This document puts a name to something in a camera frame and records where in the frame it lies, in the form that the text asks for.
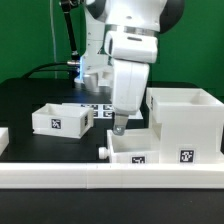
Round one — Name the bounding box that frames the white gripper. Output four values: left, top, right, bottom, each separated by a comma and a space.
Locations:
104, 31, 158, 136

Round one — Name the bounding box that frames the white front drawer box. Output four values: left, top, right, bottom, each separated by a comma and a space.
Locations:
98, 129, 160, 164

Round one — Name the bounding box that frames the white drawer box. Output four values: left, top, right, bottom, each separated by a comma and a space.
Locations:
98, 129, 160, 164
32, 104, 94, 139

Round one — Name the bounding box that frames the white drawer cabinet frame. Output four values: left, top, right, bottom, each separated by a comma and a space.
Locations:
146, 87, 224, 164

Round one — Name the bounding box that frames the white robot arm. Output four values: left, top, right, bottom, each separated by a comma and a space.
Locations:
81, 0, 185, 135

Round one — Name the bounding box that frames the white marker sheet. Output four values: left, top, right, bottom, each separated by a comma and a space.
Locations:
61, 102, 144, 120

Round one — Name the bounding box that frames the white block at left edge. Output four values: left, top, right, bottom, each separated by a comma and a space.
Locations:
0, 127, 9, 155

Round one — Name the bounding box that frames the black cable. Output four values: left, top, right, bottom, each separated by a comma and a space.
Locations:
21, 61, 82, 80

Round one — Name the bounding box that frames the white L-shaped border rail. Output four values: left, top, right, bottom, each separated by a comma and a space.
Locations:
0, 163, 224, 189

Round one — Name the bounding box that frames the black ribbed hose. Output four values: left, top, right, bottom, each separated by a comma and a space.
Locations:
59, 0, 82, 60

